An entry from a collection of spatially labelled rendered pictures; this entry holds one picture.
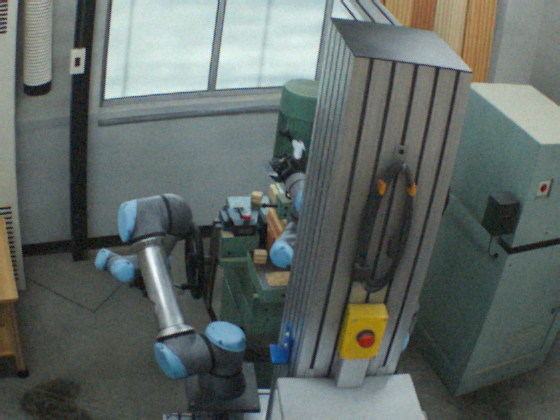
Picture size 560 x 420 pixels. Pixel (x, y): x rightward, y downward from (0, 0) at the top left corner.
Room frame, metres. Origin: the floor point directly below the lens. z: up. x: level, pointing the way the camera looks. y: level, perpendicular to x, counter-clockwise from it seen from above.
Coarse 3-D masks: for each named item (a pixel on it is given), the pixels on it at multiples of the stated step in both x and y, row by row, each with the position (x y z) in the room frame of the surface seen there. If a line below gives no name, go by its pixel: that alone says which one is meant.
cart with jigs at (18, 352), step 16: (0, 224) 2.69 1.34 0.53; (0, 240) 2.56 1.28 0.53; (0, 256) 2.44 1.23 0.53; (0, 272) 2.33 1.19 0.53; (0, 288) 2.22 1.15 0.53; (0, 304) 2.47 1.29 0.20; (0, 320) 2.36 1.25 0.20; (16, 320) 2.19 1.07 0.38; (0, 336) 2.27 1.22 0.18; (16, 336) 2.19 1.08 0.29; (0, 352) 2.16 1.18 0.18; (16, 352) 2.18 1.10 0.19; (16, 368) 2.20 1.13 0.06
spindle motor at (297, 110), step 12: (288, 84) 2.40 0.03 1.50; (300, 84) 2.42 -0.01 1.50; (312, 84) 2.44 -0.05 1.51; (288, 96) 2.34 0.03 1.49; (300, 96) 2.32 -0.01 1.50; (312, 96) 2.33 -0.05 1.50; (288, 108) 2.33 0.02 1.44; (300, 108) 2.32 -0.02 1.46; (312, 108) 2.32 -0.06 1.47; (288, 120) 2.34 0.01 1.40; (300, 120) 2.32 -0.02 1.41; (312, 120) 2.32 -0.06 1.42; (276, 132) 2.39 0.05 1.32; (300, 132) 2.32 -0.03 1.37; (312, 132) 2.33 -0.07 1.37; (276, 144) 2.38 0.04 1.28; (288, 144) 2.33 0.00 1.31
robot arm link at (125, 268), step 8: (112, 256) 2.05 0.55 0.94; (136, 256) 2.04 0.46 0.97; (112, 264) 1.99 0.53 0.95; (120, 264) 1.97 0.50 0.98; (128, 264) 1.98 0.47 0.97; (136, 264) 2.01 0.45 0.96; (112, 272) 1.97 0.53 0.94; (120, 272) 1.95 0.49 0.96; (128, 272) 1.97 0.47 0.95; (136, 272) 2.00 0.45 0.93; (120, 280) 1.95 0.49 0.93; (128, 280) 1.96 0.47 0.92
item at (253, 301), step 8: (240, 272) 2.33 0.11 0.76; (240, 280) 2.32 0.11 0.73; (248, 288) 2.21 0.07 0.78; (248, 296) 2.20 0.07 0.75; (256, 296) 2.15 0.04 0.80; (248, 304) 2.19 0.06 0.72; (256, 304) 2.14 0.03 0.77; (264, 304) 2.15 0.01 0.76; (272, 304) 2.16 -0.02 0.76; (280, 304) 2.17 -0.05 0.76; (256, 312) 2.15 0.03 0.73; (264, 312) 2.16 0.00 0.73; (272, 312) 2.17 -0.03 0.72; (280, 312) 2.18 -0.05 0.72
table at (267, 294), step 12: (228, 204) 2.58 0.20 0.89; (240, 204) 2.58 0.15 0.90; (252, 204) 2.60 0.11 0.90; (252, 216) 2.51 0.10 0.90; (252, 252) 2.27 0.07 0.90; (228, 264) 2.24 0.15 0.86; (240, 264) 2.25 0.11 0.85; (252, 264) 2.20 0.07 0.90; (264, 264) 2.21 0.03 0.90; (252, 276) 2.18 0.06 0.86; (264, 276) 2.14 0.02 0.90; (264, 288) 2.07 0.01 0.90; (276, 288) 2.08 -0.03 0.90; (264, 300) 2.06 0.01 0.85; (276, 300) 2.08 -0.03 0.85
